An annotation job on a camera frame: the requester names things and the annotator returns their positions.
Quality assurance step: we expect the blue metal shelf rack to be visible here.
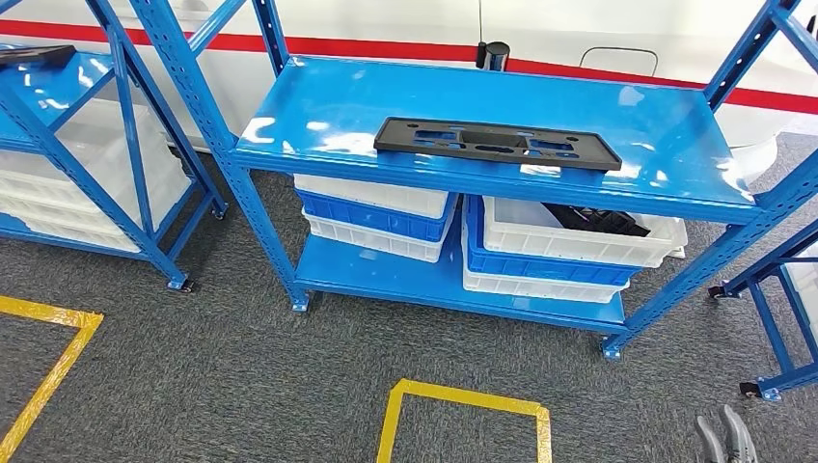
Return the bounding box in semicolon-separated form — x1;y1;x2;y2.
707;213;818;402
127;0;818;361
0;0;230;294

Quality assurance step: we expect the black ribbed plastic part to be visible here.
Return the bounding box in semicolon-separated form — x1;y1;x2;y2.
543;202;652;238

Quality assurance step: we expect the blue plastic crate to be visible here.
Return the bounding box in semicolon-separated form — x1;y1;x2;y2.
296;190;459;243
463;194;642;286

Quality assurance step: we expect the white plastic crate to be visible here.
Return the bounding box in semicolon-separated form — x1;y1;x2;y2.
461;217;631;304
302;207;459;264
292;174;451;220
0;94;193;219
784;239;818;346
0;169;130;234
0;198;142;255
482;196;689;269

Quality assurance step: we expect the black cylindrical post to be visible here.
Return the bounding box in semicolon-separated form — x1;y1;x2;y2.
476;41;511;72

